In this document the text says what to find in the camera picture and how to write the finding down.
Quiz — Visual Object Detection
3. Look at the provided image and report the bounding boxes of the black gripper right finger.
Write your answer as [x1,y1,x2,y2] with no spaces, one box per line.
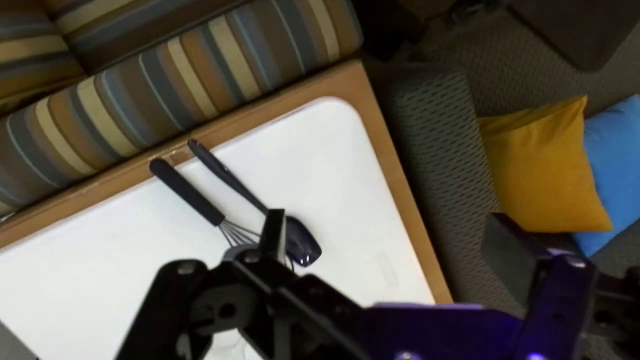
[481,212,640,360]

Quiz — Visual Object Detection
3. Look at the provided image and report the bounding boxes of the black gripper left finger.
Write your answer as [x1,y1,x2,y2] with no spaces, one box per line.
[117,209,377,360]

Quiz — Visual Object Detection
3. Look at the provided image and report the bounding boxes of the dark blue plastic spoon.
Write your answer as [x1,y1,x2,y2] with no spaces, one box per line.
[186,138,325,270]

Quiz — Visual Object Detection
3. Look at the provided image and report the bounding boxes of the yellow pillow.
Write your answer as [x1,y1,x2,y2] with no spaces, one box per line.
[478,94,615,236]

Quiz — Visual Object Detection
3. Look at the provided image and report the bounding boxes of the blue pillow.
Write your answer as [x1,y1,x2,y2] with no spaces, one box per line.
[572,94,640,258]

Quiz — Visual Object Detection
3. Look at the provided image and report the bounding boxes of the white plastic board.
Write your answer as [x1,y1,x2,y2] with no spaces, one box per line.
[0,97,438,360]

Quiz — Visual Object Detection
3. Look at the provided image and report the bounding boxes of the grey patterned armchair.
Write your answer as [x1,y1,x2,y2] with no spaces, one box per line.
[363,0,640,360]

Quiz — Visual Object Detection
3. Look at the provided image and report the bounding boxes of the striped fabric sofa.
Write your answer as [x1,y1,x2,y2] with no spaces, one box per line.
[0,0,366,222]

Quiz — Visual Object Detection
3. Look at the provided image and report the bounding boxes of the black wire whisk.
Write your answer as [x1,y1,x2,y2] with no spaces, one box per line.
[148,156,264,258]

